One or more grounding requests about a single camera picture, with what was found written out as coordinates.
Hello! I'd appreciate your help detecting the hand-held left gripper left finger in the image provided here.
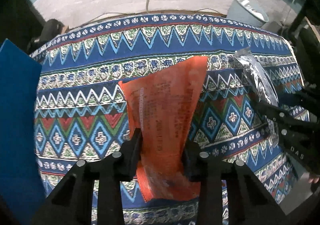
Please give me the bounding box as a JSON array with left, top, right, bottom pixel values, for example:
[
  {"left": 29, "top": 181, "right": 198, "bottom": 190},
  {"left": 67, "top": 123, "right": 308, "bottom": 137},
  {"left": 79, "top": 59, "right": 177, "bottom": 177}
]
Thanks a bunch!
[{"left": 31, "top": 127, "right": 143, "bottom": 225}]

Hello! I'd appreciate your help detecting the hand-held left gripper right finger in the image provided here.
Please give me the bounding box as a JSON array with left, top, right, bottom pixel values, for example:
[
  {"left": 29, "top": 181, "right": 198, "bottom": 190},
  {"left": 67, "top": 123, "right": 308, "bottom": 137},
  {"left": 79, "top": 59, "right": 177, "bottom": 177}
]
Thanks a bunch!
[{"left": 182, "top": 141, "right": 287, "bottom": 225}]

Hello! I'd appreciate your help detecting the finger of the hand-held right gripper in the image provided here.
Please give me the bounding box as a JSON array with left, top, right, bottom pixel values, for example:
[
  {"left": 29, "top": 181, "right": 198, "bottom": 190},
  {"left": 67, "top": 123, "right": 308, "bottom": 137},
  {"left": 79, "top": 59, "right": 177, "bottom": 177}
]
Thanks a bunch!
[
  {"left": 255, "top": 101, "right": 320, "bottom": 135},
  {"left": 284, "top": 85, "right": 320, "bottom": 108}
]

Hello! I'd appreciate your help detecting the silver foil snack packet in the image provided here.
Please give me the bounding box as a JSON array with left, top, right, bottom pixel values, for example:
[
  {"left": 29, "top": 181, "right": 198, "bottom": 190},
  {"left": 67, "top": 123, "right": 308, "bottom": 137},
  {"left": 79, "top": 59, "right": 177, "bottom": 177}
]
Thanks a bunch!
[{"left": 234, "top": 49, "right": 280, "bottom": 148}]

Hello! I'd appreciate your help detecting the orange-red snack packet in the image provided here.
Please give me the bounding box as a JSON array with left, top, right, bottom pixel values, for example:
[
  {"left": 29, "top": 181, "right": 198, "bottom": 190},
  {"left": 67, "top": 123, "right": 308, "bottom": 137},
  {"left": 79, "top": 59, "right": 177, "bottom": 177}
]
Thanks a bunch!
[{"left": 118, "top": 56, "right": 209, "bottom": 202}]

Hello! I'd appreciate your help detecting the patterned tablecloth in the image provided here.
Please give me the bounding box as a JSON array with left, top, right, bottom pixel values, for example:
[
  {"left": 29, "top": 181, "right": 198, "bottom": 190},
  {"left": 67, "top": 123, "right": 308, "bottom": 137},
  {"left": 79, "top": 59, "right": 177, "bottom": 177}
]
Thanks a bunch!
[{"left": 29, "top": 13, "right": 307, "bottom": 225}]

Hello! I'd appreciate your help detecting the grey trash bin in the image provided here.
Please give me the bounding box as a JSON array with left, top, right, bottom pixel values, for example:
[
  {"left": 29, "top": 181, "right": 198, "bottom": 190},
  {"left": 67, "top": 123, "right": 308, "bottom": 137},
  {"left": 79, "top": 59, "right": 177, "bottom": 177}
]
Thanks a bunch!
[{"left": 227, "top": 0, "right": 269, "bottom": 28}]

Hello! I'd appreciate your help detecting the black round object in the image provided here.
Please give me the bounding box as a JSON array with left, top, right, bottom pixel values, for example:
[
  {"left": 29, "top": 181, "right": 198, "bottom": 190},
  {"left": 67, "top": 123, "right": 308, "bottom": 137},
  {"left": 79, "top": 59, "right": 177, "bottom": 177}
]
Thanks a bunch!
[{"left": 40, "top": 19, "right": 64, "bottom": 42}]

